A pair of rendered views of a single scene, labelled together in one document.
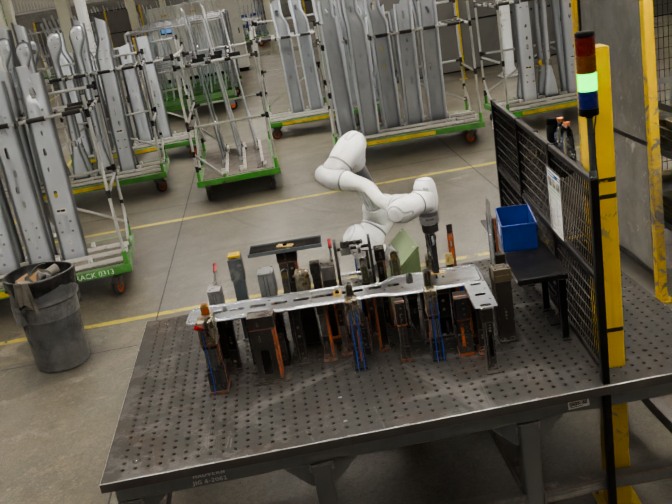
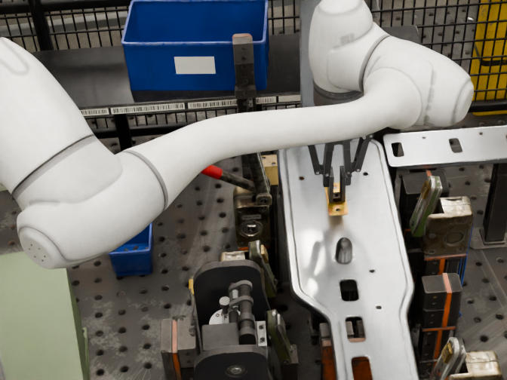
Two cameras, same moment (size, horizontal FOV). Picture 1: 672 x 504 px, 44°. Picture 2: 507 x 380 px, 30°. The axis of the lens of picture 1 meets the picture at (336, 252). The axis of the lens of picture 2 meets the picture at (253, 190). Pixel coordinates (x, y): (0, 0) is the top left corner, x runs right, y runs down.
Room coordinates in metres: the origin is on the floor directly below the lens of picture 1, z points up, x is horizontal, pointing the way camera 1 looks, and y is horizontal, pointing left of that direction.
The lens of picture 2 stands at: (3.81, 0.82, 2.34)
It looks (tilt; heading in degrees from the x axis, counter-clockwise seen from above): 45 degrees down; 268
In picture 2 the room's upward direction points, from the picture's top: 4 degrees counter-clockwise
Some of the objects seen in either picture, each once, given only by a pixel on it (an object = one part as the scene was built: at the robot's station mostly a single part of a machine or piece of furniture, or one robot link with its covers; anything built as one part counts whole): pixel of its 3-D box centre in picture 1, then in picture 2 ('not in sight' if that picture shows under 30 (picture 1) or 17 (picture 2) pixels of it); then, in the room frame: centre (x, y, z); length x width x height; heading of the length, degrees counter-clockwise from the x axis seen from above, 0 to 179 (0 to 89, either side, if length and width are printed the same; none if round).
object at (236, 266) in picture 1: (242, 298); not in sight; (3.97, 0.50, 0.92); 0.08 x 0.08 x 0.44; 88
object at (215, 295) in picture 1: (221, 321); not in sight; (3.80, 0.61, 0.88); 0.11 x 0.10 x 0.36; 178
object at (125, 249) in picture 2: not in sight; (132, 247); (4.03, -0.62, 0.74); 0.11 x 0.10 x 0.09; 88
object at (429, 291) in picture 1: (433, 323); (440, 265); (3.39, -0.37, 0.87); 0.12 x 0.09 x 0.35; 178
